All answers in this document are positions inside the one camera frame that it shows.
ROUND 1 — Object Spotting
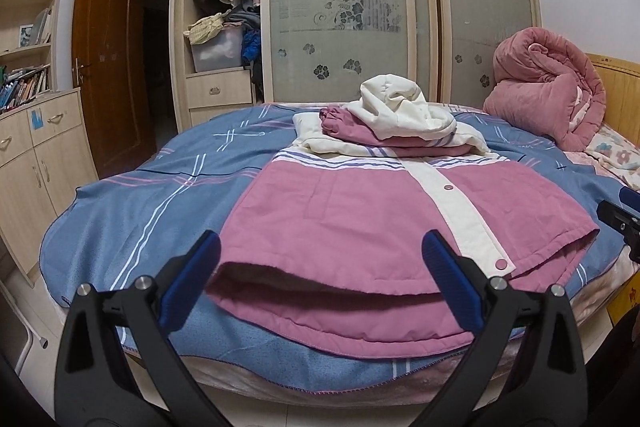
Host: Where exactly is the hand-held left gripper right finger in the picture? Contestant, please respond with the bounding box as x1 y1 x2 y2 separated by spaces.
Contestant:
410 229 589 427

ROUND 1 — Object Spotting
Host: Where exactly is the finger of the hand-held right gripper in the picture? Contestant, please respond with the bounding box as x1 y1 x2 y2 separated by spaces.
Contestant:
596 186 640 264

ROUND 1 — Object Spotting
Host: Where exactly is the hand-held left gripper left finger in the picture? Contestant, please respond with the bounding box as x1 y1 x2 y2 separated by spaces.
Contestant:
54 231 236 427

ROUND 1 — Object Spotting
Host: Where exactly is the pink and white jacket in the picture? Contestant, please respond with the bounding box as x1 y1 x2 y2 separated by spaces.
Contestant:
205 76 601 360

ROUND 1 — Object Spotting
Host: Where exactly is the grey clothes pile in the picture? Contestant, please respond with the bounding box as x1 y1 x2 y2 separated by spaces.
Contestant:
225 4 262 32

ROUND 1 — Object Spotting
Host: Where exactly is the floral pillow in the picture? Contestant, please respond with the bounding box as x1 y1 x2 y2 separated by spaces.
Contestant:
585 122 640 188

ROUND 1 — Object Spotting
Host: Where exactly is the blue plaid bed sheet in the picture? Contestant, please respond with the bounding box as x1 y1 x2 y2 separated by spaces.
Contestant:
39 102 640 395

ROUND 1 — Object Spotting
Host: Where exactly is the yellow cardboard box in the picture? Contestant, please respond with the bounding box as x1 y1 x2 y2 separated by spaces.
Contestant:
607 277 640 326

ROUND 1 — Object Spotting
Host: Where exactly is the wooden headboard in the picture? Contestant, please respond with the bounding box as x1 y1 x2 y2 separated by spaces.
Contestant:
585 52 640 138

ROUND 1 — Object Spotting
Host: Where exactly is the pink quilt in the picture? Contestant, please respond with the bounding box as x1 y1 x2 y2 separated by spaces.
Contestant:
482 27 608 152

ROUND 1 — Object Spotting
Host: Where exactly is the light wooden bookshelf cabinet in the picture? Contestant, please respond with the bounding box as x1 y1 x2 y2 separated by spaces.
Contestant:
0 0 101 280

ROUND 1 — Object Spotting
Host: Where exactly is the translucent plastic storage box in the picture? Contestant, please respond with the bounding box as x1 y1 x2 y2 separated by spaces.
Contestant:
191 27 246 74

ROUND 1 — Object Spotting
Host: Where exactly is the brown wooden door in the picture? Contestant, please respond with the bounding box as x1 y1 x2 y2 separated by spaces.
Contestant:
71 0 151 180

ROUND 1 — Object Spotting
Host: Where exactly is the blue garment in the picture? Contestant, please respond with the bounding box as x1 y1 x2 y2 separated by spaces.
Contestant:
241 29 264 68

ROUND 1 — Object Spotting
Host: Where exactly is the beige crumpled cloth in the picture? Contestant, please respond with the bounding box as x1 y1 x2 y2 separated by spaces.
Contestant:
183 12 231 46

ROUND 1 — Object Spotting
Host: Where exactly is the row of books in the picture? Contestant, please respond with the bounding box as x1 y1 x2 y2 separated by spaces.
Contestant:
0 64 51 112

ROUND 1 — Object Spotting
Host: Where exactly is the wardrobe with frosted sliding doors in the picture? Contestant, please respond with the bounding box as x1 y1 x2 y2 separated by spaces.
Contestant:
170 0 544 128

